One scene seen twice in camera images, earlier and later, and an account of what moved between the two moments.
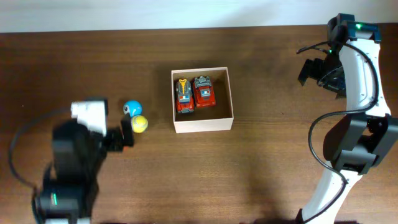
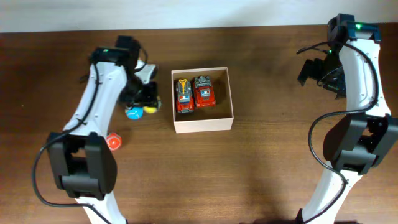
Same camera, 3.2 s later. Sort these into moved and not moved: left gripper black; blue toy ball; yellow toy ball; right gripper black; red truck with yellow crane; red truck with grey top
Moved: yellow toy ball; left gripper black
Not moved: red truck with yellow crane; blue toy ball; right gripper black; red truck with grey top
